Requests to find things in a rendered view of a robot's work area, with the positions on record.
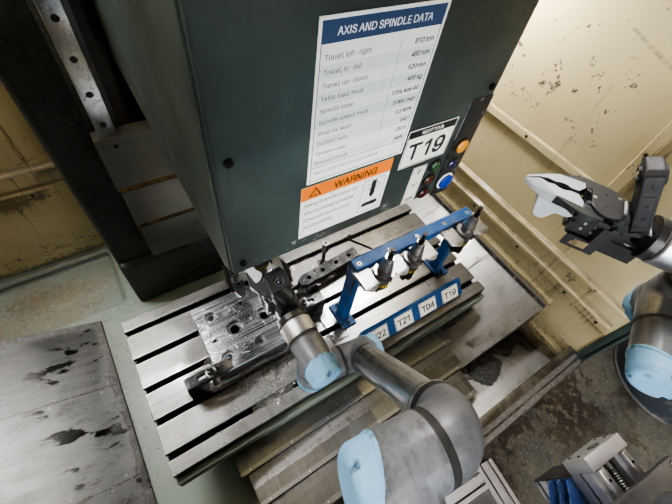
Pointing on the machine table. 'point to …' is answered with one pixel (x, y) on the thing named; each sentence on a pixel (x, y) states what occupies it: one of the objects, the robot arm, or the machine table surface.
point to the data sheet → (369, 83)
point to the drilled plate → (239, 331)
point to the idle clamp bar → (327, 269)
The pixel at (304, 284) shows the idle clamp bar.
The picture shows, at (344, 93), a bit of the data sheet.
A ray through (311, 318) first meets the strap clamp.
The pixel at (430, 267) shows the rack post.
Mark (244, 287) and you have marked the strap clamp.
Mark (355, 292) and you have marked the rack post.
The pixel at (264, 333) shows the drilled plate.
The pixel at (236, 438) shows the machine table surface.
